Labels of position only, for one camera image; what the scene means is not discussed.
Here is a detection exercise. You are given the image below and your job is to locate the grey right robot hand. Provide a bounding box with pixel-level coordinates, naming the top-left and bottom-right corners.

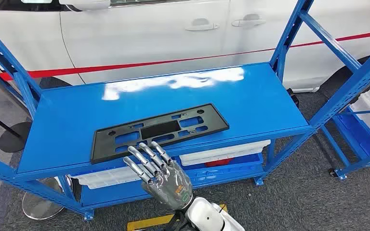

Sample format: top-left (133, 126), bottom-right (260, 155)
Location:
top-left (122, 141), bottom-right (194, 212)

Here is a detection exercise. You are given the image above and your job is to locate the black plastic plate bracket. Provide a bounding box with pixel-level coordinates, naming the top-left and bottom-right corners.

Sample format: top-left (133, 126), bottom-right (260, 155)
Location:
top-left (90, 103), bottom-right (230, 165)

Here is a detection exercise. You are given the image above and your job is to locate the large blue metal shelf rack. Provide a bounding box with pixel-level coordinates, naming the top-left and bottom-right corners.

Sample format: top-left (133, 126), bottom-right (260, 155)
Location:
top-left (0, 0), bottom-right (370, 221)

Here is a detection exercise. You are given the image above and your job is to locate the blue wheeled shelf rack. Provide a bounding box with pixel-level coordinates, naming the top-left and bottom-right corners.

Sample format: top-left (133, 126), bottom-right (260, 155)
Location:
top-left (320, 108), bottom-right (370, 181)

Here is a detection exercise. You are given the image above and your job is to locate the yellow floor tape square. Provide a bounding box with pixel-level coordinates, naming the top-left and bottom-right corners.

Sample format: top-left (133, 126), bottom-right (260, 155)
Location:
top-left (127, 204), bottom-right (228, 231)

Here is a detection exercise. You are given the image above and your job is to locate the blue plastic bin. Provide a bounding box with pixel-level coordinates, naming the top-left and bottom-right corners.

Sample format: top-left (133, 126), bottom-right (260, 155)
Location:
top-left (336, 111), bottom-right (370, 157)
top-left (174, 153), bottom-right (265, 189)

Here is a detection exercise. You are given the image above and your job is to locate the red item in bin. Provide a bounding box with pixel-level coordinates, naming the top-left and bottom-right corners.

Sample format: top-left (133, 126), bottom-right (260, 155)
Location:
top-left (204, 158), bottom-right (234, 168)

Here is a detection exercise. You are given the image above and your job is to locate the white car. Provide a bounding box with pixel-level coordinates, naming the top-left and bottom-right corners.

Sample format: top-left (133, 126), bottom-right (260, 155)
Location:
top-left (0, 0), bottom-right (370, 96)

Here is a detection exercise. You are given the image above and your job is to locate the small black object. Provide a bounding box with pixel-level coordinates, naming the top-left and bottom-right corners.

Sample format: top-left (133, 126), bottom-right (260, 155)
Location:
top-left (286, 88), bottom-right (301, 108)

